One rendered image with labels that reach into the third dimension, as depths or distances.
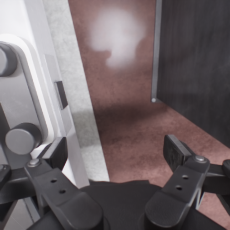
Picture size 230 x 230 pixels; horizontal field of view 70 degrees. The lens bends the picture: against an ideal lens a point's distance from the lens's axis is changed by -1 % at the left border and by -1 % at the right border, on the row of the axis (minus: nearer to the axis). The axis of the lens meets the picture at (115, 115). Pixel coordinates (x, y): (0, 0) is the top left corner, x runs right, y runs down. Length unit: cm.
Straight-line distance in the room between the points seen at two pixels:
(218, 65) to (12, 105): 47
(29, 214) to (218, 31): 54
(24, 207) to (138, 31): 97
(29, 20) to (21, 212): 20
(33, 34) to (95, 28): 85
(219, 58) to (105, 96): 69
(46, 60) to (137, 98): 87
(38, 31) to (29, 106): 9
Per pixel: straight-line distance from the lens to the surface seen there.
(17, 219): 24
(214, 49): 54
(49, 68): 22
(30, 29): 20
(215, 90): 52
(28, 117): 18
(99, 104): 104
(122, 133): 110
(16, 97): 18
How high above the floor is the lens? 102
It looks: 73 degrees down
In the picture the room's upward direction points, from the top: 174 degrees clockwise
